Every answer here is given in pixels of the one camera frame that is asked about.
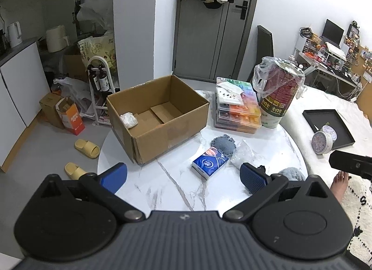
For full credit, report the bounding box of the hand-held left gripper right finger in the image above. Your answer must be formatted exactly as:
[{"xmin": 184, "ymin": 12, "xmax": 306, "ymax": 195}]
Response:
[{"xmin": 223, "ymin": 163, "xmax": 332, "ymax": 224}]

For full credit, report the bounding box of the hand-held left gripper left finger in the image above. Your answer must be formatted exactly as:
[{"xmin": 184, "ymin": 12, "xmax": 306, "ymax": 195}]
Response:
[{"xmin": 39, "ymin": 163, "xmax": 146, "ymax": 224}]

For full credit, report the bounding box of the clear plastic bag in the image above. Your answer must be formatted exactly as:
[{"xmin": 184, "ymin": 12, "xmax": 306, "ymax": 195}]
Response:
[{"xmin": 231, "ymin": 140, "xmax": 266, "ymax": 169}]

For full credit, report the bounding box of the grey plush toy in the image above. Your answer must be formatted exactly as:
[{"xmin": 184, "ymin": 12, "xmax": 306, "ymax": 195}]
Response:
[{"xmin": 273, "ymin": 167, "xmax": 306, "ymax": 182}]

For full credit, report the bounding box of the grey knitted pouch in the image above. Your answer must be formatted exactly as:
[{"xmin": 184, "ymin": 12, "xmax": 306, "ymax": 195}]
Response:
[{"xmin": 211, "ymin": 134, "xmax": 236, "ymax": 156}]

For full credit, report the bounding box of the blue tissue pack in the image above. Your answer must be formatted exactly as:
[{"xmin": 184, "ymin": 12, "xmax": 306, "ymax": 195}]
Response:
[{"xmin": 191, "ymin": 147, "xmax": 230, "ymax": 179}]

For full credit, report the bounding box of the person's bare foot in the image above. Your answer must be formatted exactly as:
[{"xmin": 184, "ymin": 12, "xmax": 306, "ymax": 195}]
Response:
[{"xmin": 331, "ymin": 170, "xmax": 350, "ymax": 201}]

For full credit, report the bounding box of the round patterned tin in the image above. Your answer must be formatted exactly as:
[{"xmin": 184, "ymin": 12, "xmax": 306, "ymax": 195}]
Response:
[
  {"xmin": 312, "ymin": 131, "xmax": 333, "ymax": 154},
  {"xmin": 321, "ymin": 125, "xmax": 338, "ymax": 140}
]

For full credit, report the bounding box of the yellow slipper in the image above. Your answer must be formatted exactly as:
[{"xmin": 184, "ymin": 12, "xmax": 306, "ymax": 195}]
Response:
[
  {"xmin": 75, "ymin": 139, "xmax": 101, "ymax": 159},
  {"xmin": 64, "ymin": 162, "xmax": 88, "ymax": 179}
]

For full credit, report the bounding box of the white patterned rug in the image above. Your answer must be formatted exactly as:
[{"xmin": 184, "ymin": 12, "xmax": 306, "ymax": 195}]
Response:
[{"xmin": 340, "ymin": 175, "xmax": 372, "ymax": 262}]

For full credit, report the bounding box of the black tray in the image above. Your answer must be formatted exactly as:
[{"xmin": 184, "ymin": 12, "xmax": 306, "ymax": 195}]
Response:
[{"xmin": 302, "ymin": 109, "xmax": 355, "ymax": 146}]

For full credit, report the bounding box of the crumpled white tissue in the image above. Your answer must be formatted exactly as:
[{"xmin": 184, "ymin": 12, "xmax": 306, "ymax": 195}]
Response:
[{"xmin": 120, "ymin": 112, "xmax": 138, "ymax": 128}]

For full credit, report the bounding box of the white bed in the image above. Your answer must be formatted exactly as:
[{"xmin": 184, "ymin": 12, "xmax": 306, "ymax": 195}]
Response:
[{"xmin": 279, "ymin": 85, "xmax": 372, "ymax": 172}]

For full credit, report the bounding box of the stack of colourful organizer boxes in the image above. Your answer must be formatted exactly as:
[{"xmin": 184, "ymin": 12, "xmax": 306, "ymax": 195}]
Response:
[{"xmin": 214, "ymin": 77, "xmax": 262, "ymax": 134}]

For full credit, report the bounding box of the white metal rack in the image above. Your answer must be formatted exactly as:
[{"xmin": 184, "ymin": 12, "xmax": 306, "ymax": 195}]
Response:
[{"xmin": 87, "ymin": 56, "xmax": 120, "ymax": 126}]

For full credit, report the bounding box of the orange carton box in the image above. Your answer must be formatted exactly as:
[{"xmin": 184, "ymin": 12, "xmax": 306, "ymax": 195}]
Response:
[{"xmin": 55, "ymin": 97, "xmax": 85, "ymax": 136}]

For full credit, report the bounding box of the cork board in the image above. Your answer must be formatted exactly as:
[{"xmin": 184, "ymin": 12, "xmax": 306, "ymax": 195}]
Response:
[{"xmin": 344, "ymin": 36, "xmax": 372, "ymax": 108}]

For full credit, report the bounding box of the white paper card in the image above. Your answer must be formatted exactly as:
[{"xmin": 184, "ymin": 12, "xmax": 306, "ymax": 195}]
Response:
[{"xmin": 216, "ymin": 82, "xmax": 246, "ymax": 108}]

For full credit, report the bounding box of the red canister in plastic bag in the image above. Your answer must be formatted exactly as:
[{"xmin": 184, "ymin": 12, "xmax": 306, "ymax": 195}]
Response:
[{"xmin": 252, "ymin": 56, "xmax": 306, "ymax": 129}]

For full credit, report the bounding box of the white plastic bag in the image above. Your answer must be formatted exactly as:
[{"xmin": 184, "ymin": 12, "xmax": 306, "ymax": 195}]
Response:
[{"xmin": 52, "ymin": 77, "xmax": 93, "ymax": 116}]

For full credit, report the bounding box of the dark bottle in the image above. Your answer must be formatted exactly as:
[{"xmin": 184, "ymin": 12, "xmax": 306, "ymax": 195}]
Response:
[
  {"xmin": 99, "ymin": 67, "xmax": 109, "ymax": 91},
  {"xmin": 89, "ymin": 67, "xmax": 101, "ymax": 90}
]

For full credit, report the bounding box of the white desk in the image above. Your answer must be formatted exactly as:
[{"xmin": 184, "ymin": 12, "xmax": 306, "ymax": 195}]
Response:
[{"xmin": 293, "ymin": 49, "xmax": 362, "ymax": 97}]

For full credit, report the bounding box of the large brown cardboard box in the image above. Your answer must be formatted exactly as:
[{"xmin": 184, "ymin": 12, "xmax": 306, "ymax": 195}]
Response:
[{"xmin": 62, "ymin": 53, "xmax": 89, "ymax": 83}]

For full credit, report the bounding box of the yellow green rice bag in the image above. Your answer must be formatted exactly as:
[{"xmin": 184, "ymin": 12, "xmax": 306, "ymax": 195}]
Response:
[{"xmin": 77, "ymin": 36, "xmax": 117, "ymax": 73}]

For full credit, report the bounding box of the white cabinet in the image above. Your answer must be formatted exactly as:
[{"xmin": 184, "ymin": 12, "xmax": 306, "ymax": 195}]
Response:
[{"xmin": 0, "ymin": 39, "xmax": 50, "ymax": 172}]

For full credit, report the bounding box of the black laptop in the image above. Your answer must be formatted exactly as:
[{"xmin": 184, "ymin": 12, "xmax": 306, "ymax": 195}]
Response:
[{"xmin": 322, "ymin": 19, "xmax": 345, "ymax": 48}]

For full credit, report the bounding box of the grey door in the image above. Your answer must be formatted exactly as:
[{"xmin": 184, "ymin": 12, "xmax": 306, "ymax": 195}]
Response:
[{"xmin": 173, "ymin": 0, "xmax": 258, "ymax": 81}]

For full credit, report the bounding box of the large translucent plastic bag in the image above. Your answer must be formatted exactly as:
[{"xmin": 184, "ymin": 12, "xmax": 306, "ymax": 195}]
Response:
[{"xmin": 76, "ymin": 0, "xmax": 114, "ymax": 36}]

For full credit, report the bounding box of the black door lock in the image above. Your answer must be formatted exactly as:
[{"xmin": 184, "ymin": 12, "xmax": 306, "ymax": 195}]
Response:
[{"xmin": 235, "ymin": 0, "xmax": 248, "ymax": 20}]

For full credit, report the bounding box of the white electric kettle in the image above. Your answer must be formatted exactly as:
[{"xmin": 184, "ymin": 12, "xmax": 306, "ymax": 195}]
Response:
[{"xmin": 7, "ymin": 21, "xmax": 22, "ymax": 48}]

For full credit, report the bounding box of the dark photo frame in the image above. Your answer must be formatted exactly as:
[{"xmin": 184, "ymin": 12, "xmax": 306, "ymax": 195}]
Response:
[{"xmin": 347, "ymin": 21, "xmax": 361, "ymax": 38}]

